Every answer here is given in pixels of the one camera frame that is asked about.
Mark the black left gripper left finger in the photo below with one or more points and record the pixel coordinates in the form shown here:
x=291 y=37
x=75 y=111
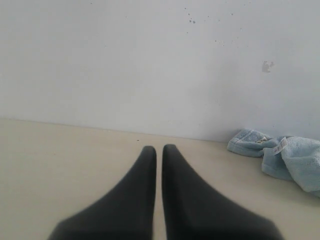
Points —
x=125 y=213

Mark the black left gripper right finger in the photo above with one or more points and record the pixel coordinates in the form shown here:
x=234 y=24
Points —
x=193 y=210

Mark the light blue terry towel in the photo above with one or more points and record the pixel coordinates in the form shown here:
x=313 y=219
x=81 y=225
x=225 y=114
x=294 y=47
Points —
x=290 y=158

